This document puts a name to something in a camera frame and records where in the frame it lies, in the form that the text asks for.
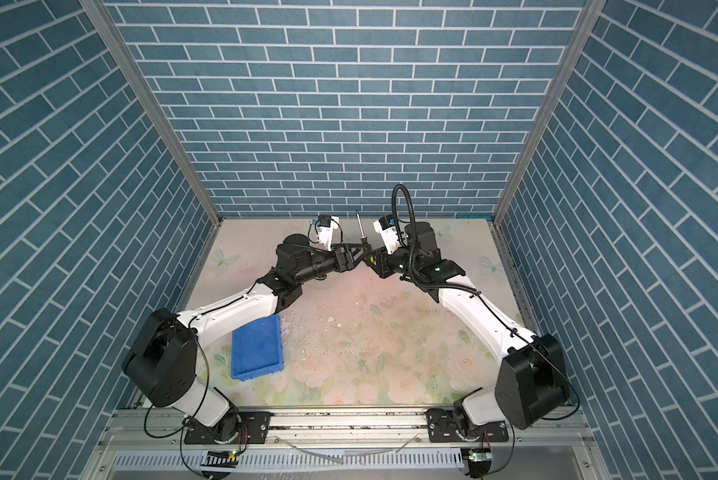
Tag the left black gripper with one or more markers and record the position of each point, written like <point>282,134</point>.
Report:
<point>341,259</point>

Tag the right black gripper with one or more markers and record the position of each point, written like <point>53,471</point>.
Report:
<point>382,262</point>

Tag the black yellow handled screwdriver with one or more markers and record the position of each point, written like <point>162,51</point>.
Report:
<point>362,231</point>

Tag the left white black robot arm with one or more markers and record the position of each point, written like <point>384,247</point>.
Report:
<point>162,359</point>

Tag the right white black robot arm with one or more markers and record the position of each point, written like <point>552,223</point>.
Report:
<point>531,380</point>

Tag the blue plastic bin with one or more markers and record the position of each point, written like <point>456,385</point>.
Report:
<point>257,349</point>

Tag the right green circuit board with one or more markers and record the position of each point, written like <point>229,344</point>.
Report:
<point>477,455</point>

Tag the green circuit board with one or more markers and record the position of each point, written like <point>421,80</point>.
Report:
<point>477,455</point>
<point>220,459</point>

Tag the left green circuit board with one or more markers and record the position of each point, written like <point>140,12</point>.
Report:
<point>220,459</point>

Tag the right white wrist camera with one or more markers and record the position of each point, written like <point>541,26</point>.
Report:
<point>386,227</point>

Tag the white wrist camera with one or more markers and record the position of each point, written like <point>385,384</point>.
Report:
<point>386,227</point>
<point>325,227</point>

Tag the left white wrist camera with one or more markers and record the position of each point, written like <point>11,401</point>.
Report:
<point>325,227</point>

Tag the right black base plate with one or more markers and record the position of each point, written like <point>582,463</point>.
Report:
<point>449,426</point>

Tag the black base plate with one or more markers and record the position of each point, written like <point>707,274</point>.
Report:
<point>449,426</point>
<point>240,428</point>

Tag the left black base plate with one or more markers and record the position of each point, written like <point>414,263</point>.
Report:
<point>240,428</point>

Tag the aluminium mounting rail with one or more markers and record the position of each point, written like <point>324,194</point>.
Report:
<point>562,449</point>

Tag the white vented cable duct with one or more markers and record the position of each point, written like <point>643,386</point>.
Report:
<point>287,460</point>

